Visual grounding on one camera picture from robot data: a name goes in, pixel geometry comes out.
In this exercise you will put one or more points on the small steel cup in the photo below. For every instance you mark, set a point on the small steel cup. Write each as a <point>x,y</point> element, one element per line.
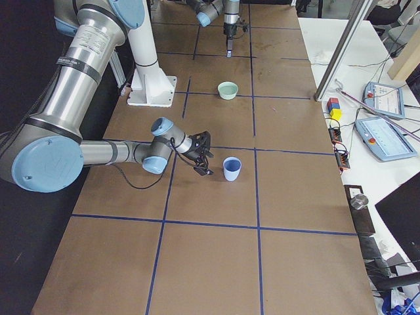
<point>359,201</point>

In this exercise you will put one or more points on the mint green bowl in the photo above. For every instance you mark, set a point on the mint green bowl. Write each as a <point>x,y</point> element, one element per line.
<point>227,90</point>

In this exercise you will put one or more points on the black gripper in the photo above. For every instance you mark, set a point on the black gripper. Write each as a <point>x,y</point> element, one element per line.
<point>195,151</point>
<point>228,31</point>

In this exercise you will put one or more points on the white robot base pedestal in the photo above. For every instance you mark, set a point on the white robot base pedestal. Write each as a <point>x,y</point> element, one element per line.
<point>150,86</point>

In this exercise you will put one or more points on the near teach pendant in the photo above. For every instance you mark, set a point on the near teach pendant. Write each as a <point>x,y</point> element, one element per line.
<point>385,141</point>

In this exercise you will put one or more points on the red blue yellow blocks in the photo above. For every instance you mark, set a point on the red blue yellow blocks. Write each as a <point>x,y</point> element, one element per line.
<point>334,109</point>

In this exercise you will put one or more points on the far teach pendant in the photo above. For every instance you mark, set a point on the far teach pendant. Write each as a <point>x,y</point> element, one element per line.
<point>385,99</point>

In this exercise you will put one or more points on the light blue plastic cup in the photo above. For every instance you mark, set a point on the light blue plastic cup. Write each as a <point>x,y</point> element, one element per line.
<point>231,168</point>

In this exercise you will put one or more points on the aluminium frame post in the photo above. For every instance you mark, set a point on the aluminium frame post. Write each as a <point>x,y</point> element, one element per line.
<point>360,12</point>

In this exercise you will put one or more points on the black power adapter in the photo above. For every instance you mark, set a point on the black power adapter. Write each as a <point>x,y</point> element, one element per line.
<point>342,159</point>
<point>335,135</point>

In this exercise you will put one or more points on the teach pendant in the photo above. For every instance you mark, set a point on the teach pendant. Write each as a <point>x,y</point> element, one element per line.
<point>385,99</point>
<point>385,141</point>

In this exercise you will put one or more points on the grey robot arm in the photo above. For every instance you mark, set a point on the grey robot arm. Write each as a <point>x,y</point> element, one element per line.
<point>208,12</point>
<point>46,152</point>

